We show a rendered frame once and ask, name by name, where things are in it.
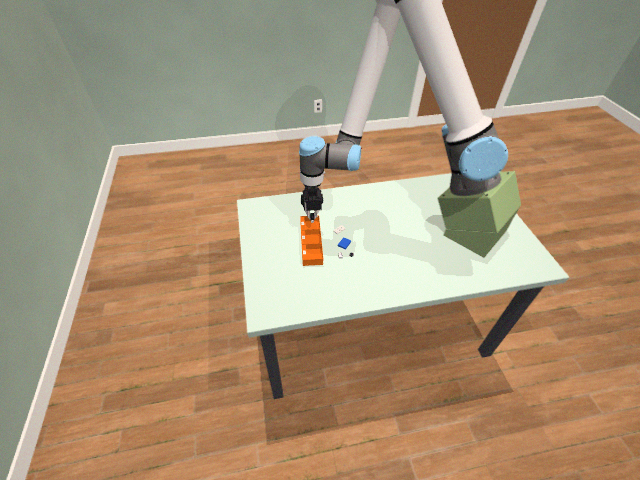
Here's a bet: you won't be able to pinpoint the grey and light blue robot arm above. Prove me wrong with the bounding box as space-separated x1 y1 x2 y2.
299 0 508 196

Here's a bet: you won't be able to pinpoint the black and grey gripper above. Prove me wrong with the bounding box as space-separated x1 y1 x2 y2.
301 184 323 220

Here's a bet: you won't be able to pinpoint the orange rack of bins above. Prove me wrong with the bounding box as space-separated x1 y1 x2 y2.
300 215 323 266

